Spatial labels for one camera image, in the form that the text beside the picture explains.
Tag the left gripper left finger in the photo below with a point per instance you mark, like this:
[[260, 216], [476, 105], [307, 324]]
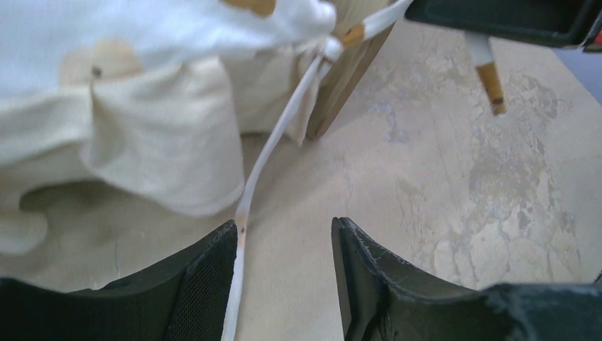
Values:
[[182, 297]]

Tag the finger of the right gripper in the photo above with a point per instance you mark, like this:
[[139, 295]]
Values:
[[550, 23]]

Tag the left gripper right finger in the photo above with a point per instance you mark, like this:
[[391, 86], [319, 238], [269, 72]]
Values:
[[384, 297]]

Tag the bear print white cushion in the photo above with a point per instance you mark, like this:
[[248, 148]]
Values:
[[139, 95]]

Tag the wooden pet bed frame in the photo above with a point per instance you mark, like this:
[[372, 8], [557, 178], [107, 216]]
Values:
[[346, 73]]

